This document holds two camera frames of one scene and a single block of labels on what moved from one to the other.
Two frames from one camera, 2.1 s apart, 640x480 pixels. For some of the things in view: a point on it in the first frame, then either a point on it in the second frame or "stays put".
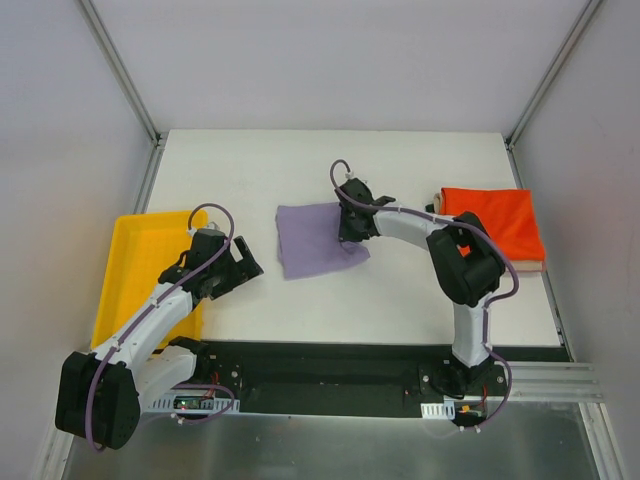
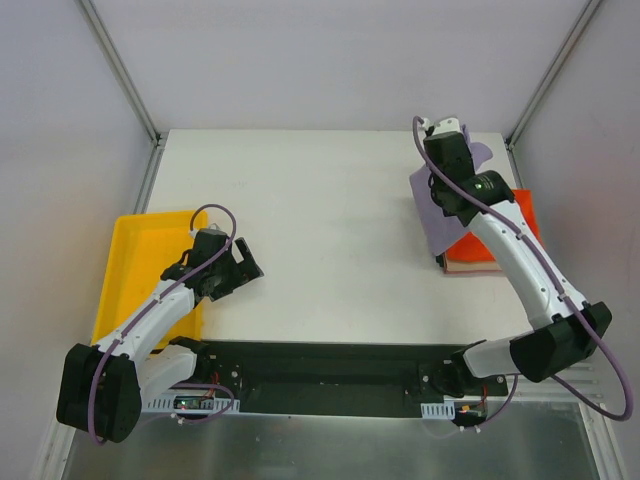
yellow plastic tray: [143, 246] stays put
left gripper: [236, 267] stays put
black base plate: [355, 378] stays put
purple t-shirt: [309, 240] to [445, 229]
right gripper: [347, 223] to [447, 151]
